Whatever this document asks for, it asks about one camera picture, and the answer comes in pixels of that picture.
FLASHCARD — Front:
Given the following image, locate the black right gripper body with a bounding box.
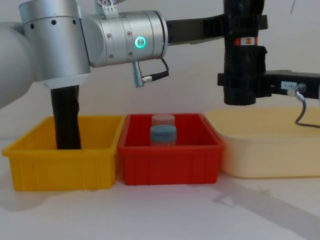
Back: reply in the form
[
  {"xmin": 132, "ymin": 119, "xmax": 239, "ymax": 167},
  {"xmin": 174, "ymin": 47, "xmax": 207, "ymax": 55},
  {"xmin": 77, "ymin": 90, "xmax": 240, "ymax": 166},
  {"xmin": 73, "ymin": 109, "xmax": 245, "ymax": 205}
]
[{"xmin": 261, "ymin": 69, "xmax": 320, "ymax": 99}]

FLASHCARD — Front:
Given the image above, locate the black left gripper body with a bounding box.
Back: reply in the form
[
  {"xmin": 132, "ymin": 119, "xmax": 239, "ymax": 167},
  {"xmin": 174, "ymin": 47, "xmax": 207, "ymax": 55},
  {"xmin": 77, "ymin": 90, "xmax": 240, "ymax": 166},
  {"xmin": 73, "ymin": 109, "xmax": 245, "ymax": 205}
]
[{"xmin": 165, "ymin": 16, "xmax": 205, "ymax": 46}]

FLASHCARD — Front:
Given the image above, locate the black cylinder with label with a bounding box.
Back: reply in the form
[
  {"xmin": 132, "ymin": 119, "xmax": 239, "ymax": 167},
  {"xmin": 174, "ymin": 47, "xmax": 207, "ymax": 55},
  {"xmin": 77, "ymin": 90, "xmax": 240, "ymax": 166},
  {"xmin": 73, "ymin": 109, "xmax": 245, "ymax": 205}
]
[{"xmin": 222, "ymin": 0, "xmax": 269, "ymax": 106}]

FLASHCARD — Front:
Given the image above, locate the cream plastic tray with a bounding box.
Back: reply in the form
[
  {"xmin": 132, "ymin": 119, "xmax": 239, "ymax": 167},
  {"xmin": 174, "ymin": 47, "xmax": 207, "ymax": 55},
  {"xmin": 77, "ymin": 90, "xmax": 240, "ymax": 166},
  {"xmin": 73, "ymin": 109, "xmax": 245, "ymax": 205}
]
[{"xmin": 203, "ymin": 106, "xmax": 320, "ymax": 179}]

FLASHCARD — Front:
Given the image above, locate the clear jar with blue lid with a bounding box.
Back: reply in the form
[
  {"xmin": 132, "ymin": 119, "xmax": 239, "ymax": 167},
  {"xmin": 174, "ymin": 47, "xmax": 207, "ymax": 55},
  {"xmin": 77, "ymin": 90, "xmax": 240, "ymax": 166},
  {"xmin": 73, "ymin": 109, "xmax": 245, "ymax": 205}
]
[{"xmin": 149, "ymin": 124, "xmax": 178, "ymax": 147}]

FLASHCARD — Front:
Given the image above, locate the red plastic bin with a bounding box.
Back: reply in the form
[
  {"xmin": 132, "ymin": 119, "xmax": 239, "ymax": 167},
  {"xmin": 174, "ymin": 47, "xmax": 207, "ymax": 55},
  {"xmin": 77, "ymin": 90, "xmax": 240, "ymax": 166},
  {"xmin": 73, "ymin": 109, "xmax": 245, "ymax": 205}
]
[{"xmin": 116, "ymin": 113, "xmax": 225, "ymax": 187}]

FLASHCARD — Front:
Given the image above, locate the black wrapped column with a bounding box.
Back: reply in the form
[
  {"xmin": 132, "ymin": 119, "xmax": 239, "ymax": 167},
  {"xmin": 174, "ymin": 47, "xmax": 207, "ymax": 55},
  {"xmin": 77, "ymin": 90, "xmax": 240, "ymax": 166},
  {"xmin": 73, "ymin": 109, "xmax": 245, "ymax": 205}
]
[{"xmin": 50, "ymin": 84, "xmax": 83, "ymax": 151}]

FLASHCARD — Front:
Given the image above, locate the yellow plastic bin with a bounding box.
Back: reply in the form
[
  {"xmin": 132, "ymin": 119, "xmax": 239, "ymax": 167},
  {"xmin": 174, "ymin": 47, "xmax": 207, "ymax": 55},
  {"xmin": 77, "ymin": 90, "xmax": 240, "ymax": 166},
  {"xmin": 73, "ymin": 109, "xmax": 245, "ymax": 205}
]
[{"xmin": 1, "ymin": 115, "xmax": 126, "ymax": 192}]

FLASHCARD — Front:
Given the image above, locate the dark cable with silver plug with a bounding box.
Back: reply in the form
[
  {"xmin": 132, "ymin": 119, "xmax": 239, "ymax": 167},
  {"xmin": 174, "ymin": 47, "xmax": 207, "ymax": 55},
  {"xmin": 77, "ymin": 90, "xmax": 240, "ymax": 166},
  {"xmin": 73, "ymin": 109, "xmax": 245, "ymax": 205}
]
[
  {"xmin": 131, "ymin": 57, "xmax": 171, "ymax": 89},
  {"xmin": 294, "ymin": 90, "xmax": 320, "ymax": 128}
]

